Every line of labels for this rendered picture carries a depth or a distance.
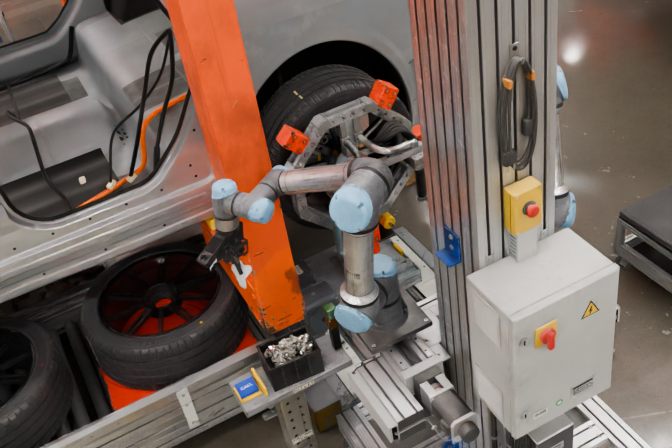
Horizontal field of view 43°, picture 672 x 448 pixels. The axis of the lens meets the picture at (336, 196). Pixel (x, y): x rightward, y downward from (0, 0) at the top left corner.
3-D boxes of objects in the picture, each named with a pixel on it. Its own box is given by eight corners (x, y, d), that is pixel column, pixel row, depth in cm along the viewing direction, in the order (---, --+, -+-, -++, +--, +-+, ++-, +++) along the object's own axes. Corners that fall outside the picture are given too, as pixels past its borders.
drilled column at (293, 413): (308, 435, 339) (290, 365, 314) (319, 453, 332) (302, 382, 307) (286, 447, 336) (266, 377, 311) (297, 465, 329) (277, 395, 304)
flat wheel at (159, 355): (188, 259, 397) (176, 220, 383) (281, 320, 356) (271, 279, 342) (68, 342, 363) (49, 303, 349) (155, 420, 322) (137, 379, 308)
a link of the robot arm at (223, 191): (229, 193, 247) (205, 186, 250) (231, 224, 253) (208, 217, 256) (243, 181, 253) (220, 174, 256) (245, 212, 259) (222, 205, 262)
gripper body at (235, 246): (249, 255, 267) (247, 223, 261) (230, 267, 262) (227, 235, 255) (232, 246, 272) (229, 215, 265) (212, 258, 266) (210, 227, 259)
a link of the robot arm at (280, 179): (397, 142, 233) (266, 159, 263) (380, 164, 225) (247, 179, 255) (412, 176, 238) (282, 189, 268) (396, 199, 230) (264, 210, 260)
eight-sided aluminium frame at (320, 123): (411, 191, 363) (399, 80, 331) (420, 198, 359) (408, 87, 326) (300, 241, 347) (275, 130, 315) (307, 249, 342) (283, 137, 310)
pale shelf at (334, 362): (331, 337, 323) (330, 331, 321) (353, 364, 310) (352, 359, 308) (229, 387, 310) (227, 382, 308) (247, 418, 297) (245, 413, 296)
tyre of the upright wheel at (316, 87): (387, 47, 353) (241, 82, 328) (418, 68, 335) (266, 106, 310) (386, 181, 389) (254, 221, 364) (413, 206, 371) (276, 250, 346)
